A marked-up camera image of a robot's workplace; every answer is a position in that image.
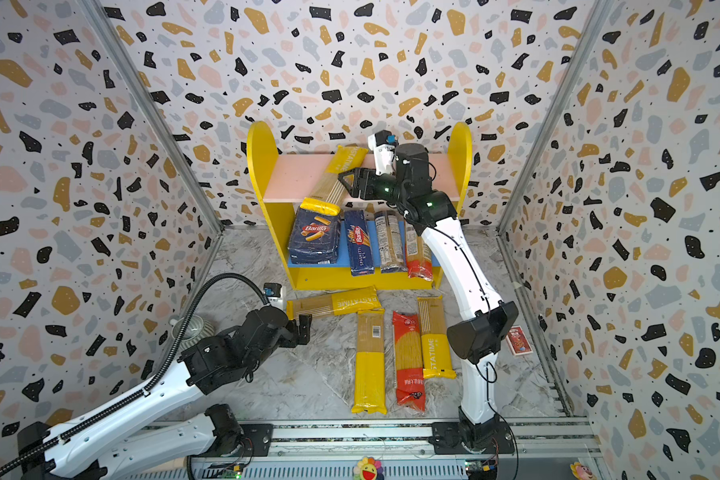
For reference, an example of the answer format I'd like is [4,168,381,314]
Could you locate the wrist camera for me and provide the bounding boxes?
[263,282,284,305]
[367,130,398,175]

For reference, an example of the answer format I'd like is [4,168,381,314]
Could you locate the aluminium corner post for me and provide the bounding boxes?
[497,0,614,236]
[79,1,224,235]

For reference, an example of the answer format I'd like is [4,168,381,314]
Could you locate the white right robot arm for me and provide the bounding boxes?
[338,143,519,452]

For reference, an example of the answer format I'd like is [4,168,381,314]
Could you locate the red bottom spaghetti bag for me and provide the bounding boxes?
[392,312,426,412]

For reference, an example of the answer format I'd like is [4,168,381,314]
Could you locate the yellow Pastatime spaghetti bag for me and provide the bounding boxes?
[417,297,457,379]

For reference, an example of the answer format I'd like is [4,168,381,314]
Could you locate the red spaghetti bag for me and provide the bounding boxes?
[392,312,426,412]
[405,224,433,281]

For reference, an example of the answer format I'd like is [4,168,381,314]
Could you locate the yellow shelf unit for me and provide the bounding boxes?
[247,122,441,290]

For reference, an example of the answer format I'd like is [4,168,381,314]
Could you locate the dark label spaghetti bag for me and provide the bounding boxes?
[374,210,405,274]

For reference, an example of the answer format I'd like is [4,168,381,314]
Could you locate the colourful toy at corner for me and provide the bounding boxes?
[570,461,598,480]

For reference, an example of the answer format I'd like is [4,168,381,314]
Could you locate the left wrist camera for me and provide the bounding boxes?
[263,282,284,305]

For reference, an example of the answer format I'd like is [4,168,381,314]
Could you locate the aluminium corner post left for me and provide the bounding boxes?
[79,1,224,235]

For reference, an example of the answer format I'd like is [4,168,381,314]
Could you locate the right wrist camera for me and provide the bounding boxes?
[367,130,398,175]

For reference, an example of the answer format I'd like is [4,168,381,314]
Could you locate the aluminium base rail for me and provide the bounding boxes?
[150,417,610,479]

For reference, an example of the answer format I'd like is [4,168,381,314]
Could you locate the aluminium corner post right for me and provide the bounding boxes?
[497,0,614,236]

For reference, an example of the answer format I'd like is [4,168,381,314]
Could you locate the smiling flower toy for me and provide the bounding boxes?
[352,457,385,480]

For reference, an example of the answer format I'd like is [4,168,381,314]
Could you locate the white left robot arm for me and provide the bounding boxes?
[19,306,312,479]

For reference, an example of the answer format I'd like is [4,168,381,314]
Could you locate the blue Barilla pasta box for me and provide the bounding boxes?
[288,208,340,265]

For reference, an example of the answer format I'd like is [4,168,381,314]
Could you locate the yellow spaghetti bag front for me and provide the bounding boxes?
[300,146,368,217]

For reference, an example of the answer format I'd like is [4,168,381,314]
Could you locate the yellow spaghetti bag crosswise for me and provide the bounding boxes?
[286,287,382,320]

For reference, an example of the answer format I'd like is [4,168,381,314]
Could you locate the red card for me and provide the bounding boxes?
[506,326,533,356]

